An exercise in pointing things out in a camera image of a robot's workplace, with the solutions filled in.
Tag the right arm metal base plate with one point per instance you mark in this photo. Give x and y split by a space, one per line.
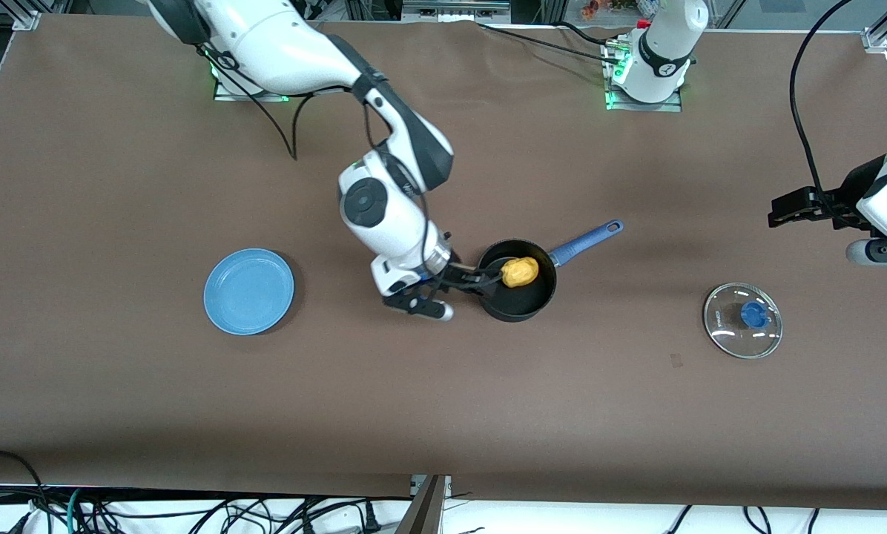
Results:
225 95

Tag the round blue plate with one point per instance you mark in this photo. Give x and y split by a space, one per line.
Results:
249 291

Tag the brown table cover sheet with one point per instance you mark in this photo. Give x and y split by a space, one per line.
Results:
414 386

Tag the silver corner bracket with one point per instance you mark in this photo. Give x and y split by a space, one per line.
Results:
875 41
27 20

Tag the aluminium profile bar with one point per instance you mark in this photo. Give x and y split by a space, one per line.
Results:
429 508

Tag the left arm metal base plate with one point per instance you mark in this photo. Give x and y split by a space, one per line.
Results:
647 107

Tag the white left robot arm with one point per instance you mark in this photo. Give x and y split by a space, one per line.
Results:
666 37

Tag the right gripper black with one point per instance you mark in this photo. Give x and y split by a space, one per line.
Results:
456 275

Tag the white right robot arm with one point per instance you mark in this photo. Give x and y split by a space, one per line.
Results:
280 44

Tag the glass lid with blue knob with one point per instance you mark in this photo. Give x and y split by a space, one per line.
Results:
725 326

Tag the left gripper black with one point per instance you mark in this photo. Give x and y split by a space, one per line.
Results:
846 194

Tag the yellow potato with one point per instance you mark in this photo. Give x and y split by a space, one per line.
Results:
521 272

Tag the grey metal box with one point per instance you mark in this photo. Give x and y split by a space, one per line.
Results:
454 10

